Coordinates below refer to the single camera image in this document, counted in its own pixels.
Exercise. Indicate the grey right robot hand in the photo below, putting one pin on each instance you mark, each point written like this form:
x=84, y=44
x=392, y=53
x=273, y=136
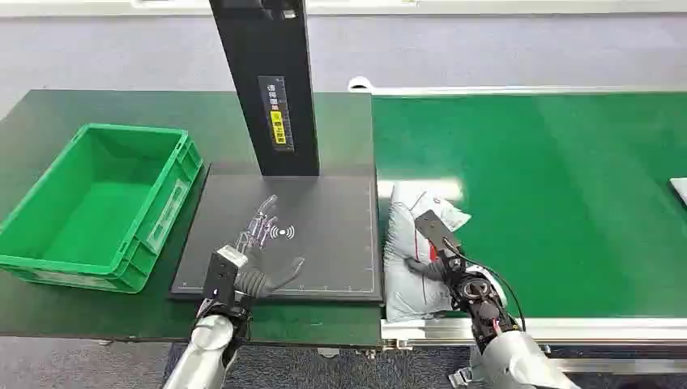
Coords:
x=426, y=268

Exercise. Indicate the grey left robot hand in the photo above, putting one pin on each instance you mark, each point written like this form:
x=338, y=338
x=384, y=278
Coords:
x=265, y=276

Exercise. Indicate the grey soft parcel bag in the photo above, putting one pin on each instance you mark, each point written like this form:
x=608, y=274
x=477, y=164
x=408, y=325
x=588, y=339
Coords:
x=408, y=292

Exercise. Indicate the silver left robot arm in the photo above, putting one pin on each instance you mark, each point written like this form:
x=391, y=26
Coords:
x=206, y=349

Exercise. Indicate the green conveyor belt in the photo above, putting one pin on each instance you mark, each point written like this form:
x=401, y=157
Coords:
x=563, y=204

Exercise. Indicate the yellow and black label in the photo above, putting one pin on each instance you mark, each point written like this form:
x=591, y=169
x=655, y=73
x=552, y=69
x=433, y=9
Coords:
x=277, y=115

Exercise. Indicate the green plastic crate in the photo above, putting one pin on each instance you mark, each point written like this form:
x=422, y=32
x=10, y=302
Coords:
x=91, y=215

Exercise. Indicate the black scanner column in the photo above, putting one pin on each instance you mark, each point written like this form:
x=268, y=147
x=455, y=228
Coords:
x=268, y=48

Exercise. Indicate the pale flat parcel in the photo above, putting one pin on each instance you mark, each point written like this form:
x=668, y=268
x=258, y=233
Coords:
x=680, y=189

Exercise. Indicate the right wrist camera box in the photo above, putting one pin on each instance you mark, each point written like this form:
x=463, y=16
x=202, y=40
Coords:
x=436, y=230

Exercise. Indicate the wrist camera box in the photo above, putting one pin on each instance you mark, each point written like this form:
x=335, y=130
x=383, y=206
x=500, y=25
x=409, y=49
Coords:
x=224, y=274
x=436, y=230

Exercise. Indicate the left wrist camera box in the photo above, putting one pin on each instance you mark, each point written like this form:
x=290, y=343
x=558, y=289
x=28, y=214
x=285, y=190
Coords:
x=224, y=274

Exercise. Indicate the black scanner base plate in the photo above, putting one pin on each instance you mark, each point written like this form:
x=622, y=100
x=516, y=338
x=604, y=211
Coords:
x=333, y=236

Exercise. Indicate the aluminium conveyor side rail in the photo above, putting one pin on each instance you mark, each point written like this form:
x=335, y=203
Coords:
x=483, y=89
x=590, y=328

